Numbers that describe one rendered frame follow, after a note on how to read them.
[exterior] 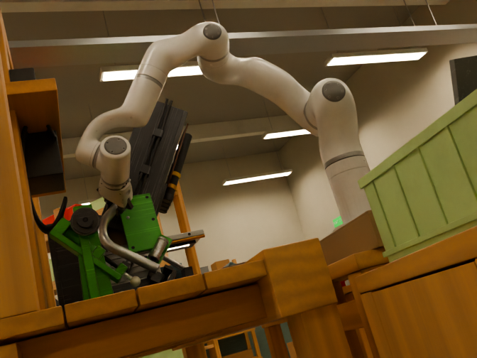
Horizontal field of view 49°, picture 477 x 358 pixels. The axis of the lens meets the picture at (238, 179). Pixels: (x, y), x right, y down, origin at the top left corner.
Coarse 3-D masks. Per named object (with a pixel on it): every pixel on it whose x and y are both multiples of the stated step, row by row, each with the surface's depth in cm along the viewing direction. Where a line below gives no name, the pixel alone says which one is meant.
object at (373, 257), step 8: (376, 248) 128; (384, 248) 128; (352, 256) 126; (360, 256) 126; (368, 256) 126; (376, 256) 127; (336, 264) 134; (344, 264) 130; (352, 264) 127; (360, 264) 125; (368, 264) 126; (376, 264) 126; (384, 264) 131; (336, 272) 135; (344, 272) 131; (352, 272) 128; (336, 280) 143; (344, 280) 155
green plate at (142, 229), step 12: (144, 204) 179; (132, 216) 176; (144, 216) 176; (156, 216) 177; (132, 228) 173; (144, 228) 174; (156, 228) 175; (132, 240) 171; (144, 240) 171; (156, 240) 172
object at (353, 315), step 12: (348, 276) 131; (336, 288) 148; (360, 300) 127; (348, 312) 137; (360, 312) 128; (348, 324) 138; (360, 324) 132; (348, 336) 144; (372, 336) 125; (360, 348) 144; (372, 348) 125
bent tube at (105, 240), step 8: (112, 208) 170; (104, 216) 168; (112, 216) 169; (104, 224) 167; (104, 232) 165; (104, 240) 164; (112, 248) 163; (120, 248) 163; (128, 256) 162; (136, 256) 163; (144, 264) 162; (152, 264) 162
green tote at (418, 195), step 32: (448, 128) 76; (384, 160) 93; (416, 160) 85; (448, 160) 78; (384, 192) 95; (416, 192) 86; (448, 192) 79; (384, 224) 97; (416, 224) 88; (448, 224) 80; (384, 256) 99
